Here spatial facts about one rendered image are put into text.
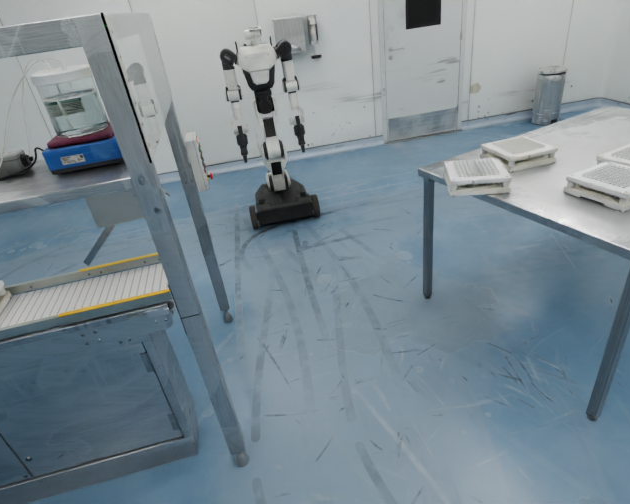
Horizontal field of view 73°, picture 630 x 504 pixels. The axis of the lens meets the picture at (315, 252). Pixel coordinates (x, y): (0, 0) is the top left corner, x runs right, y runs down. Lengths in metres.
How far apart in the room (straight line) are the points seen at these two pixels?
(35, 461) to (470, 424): 1.74
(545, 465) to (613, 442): 0.30
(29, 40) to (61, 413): 1.26
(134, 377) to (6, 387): 0.41
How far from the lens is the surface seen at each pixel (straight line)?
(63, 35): 1.19
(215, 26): 4.97
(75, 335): 1.59
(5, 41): 1.22
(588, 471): 2.05
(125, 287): 1.63
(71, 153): 1.38
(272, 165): 3.62
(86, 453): 2.07
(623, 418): 2.26
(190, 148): 2.20
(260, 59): 3.46
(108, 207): 1.57
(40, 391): 1.84
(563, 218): 1.83
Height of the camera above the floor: 1.63
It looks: 31 degrees down
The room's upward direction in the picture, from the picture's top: 8 degrees counter-clockwise
